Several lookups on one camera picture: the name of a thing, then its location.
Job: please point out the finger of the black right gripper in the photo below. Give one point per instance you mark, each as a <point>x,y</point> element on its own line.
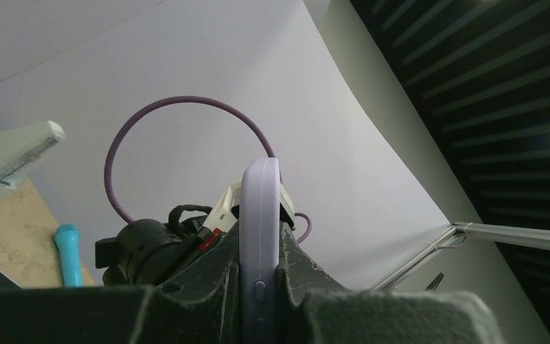
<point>303,270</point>

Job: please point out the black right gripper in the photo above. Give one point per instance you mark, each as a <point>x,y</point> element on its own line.
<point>193,257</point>

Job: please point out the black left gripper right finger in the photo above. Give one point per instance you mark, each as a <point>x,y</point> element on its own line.
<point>396,317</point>

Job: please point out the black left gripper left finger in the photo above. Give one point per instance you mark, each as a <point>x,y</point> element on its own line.
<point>77,315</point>

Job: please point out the lilac phone case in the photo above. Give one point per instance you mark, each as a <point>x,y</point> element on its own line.
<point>259,216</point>

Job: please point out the blue cylindrical flashlight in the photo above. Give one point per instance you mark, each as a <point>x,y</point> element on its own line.
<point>66,240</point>

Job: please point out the white translucent metronome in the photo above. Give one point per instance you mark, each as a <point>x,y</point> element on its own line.
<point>22,150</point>

